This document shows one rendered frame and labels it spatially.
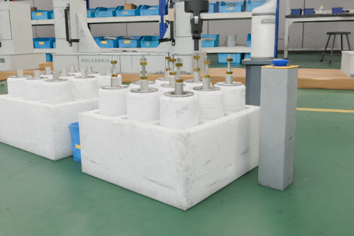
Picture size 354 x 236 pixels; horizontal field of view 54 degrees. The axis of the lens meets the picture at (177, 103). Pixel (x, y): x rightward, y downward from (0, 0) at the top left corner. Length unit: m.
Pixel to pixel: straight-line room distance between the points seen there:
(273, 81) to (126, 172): 0.44
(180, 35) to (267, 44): 1.77
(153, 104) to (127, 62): 2.38
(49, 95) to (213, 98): 0.57
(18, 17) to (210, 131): 3.51
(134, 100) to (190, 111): 0.16
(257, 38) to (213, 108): 0.58
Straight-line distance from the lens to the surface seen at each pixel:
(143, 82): 0.91
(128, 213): 0.83
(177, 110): 0.80
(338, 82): 2.87
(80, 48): 3.70
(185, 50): 3.11
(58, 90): 1.21
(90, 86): 1.29
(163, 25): 5.91
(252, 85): 1.41
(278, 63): 0.90
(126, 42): 6.21
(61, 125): 1.19
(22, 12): 4.22
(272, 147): 0.92
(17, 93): 1.42
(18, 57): 4.11
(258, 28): 1.42
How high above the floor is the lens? 0.38
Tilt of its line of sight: 10 degrees down
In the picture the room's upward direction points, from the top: 1 degrees counter-clockwise
